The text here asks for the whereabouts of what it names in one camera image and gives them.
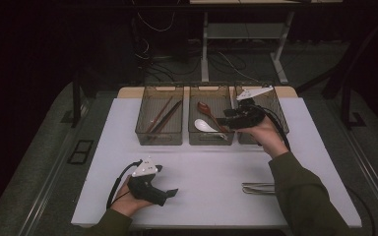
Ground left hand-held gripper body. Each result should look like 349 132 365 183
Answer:
127 156 169 207

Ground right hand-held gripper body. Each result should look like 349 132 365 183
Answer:
223 86 275 130

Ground white ceramic spoon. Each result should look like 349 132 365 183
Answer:
194 118 229 141

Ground reddish brown spoon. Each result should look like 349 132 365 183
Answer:
196 100 229 134

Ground clear brown storage bin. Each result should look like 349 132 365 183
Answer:
135 86 185 147
234 86 290 146
188 86 236 147

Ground brown wooden chopstick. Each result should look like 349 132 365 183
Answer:
147 96 174 134
145 95 173 134

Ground silver metal utensil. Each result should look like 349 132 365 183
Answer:
241 182 276 196

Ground person's left hand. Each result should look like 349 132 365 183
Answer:
110 176 155 218

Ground person's right hand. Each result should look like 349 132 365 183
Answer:
235 116 290 160

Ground white table cover board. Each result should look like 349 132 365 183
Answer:
71 96 363 229

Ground black metal stand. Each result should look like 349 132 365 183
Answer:
340 83 367 131
70 75 84 129

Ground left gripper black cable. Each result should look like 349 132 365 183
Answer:
106 158 144 210

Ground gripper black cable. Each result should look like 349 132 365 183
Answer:
106 158 144 210
261 106 377 236

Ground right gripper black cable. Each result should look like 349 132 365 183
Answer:
261 106 377 236

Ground black floor cables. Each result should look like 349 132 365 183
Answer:
131 0 202 84

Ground white metal desk frame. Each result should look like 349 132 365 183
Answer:
190 0 343 86

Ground metal floor rail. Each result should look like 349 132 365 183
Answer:
326 104 378 227
16 104 92 236

